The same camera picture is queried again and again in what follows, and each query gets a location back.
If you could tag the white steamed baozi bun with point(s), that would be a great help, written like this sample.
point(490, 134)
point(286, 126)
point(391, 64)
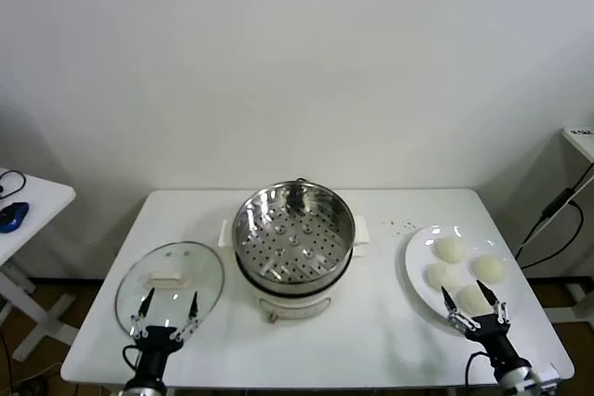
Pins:
point(437, 274)
point(471, 298)
point(449, 251)
point(489, 268)

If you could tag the white oval plate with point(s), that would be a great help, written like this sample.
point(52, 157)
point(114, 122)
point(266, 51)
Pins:
point(415, 259)

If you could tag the white side table with label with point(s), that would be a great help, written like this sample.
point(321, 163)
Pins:
point(582, 143)

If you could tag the white side table with mouse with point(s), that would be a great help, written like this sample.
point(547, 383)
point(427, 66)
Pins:
point(42, 196)

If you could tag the glass pot lid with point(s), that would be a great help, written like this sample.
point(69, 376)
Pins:
point(132, 277)

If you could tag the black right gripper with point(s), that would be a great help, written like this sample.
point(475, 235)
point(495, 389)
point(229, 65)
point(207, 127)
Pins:
point(489, 331)

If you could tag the perforated steel steamer basket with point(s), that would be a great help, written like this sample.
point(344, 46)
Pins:
point(246, 229)

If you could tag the blue computer mouse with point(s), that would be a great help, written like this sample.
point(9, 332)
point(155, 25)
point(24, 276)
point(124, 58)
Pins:
point(11, 217)

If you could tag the black white label sticker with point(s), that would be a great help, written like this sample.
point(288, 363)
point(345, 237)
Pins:
point(581, 131)

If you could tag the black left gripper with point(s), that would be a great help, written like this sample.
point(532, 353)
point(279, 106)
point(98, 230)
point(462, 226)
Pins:
point(158, 338)

